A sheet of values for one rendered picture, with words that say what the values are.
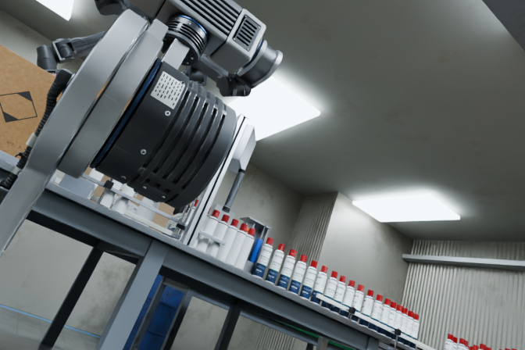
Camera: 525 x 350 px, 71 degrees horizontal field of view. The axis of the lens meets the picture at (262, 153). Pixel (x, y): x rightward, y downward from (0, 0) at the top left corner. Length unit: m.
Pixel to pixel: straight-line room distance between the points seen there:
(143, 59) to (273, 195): 5.19
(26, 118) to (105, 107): 0.82
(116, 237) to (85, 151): 0.77
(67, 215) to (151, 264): 0.28
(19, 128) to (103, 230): 0.37
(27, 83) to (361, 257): 4.95
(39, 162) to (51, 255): 4.18
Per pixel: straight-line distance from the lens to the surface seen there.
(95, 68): 0.44
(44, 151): 0.48
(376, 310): 2.39
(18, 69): 1.30
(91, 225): 1.21
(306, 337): 3.56
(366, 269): 5.71
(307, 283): 2.04
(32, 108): 1.26
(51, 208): 1.21
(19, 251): 4.66
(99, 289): 4.76
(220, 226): 1.77
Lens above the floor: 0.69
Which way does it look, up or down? 23 degrees up
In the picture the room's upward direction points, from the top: 22 degrees clockwise
